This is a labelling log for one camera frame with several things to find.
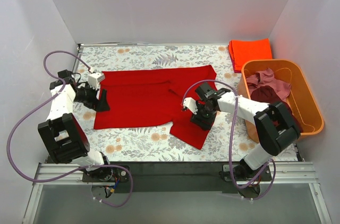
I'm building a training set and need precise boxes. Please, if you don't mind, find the floral patterned table mat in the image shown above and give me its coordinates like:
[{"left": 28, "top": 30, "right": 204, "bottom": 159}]
[{"left": 53, "top": 45, "right": 298, "bottom": 162}]

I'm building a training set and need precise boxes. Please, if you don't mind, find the red t shirt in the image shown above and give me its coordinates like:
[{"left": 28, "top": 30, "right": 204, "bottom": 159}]
[{"left": 93, "top": 65, "right": 217, "bottom": 149}]

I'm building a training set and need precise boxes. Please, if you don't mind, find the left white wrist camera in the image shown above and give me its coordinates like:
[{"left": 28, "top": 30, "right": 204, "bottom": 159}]
[{"left": 88, "top": 72, "right": 105, "bottom": 90}]

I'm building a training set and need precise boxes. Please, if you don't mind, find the aluminium frame rail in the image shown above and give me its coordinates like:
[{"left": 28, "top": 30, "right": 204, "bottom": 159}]
[{"left": 23, "top": 162, "right": 332, "bottom": 223}]

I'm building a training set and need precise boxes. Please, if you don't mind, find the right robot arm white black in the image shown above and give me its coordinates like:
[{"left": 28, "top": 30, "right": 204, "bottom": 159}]
[{"left": 182, "top": 79, "right": 301, "bottom": 185}]

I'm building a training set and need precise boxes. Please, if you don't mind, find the orange plastic basket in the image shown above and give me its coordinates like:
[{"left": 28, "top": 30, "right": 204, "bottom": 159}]
[{"left": 238, "top": 59, "right": 325, "bottom": 139}]

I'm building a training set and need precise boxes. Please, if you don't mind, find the dark maroon t shirt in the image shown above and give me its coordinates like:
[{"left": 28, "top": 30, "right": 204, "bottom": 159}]
[{"left": 251, "top": 86, "right": 303, "bottom": 133}]

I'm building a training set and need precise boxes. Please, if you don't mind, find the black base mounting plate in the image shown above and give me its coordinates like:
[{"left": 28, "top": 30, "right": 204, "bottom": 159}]
[{"left": 81, "top": 161, "right": 273, "bottom": 194}]

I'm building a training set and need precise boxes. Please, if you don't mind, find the folded orange t shirt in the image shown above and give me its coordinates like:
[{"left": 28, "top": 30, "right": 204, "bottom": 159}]
[{"left": 228, "top": 38, "right": 273, "bottom": 67}]

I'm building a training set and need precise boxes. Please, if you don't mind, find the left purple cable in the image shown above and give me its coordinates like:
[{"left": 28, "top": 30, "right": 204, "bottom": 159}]
[{"left": 6, "top": 50, "right": 134, "bottom": 208}]

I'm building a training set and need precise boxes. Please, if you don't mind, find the pink t shirt in basket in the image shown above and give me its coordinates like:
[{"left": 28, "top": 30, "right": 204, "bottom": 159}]
[{"left": 246, "top": 68, "right": 291, "bottom": 100}]

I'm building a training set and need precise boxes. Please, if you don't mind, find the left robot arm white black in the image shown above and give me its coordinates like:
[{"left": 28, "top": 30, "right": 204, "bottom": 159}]
[{"left": 38, "top": 70, "right": 114, "bottom": 182}]

